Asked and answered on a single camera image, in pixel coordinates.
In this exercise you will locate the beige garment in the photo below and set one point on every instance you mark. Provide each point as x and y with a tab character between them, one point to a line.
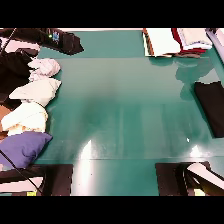
36	91

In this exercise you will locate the cream garment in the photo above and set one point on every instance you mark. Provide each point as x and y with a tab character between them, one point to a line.
28	118

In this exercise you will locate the purple garment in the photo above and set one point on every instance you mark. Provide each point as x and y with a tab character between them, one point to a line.
23	146

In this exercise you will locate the red folded garment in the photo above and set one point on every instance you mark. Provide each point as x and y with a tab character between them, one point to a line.
191	50

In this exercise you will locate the brown garment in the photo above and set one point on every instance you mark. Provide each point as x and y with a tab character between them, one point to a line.
3	115

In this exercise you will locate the pale grey folded garment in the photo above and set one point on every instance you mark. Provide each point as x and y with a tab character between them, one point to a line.
195	38

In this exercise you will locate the pink garment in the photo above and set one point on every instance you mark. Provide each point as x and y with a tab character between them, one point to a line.
20	45

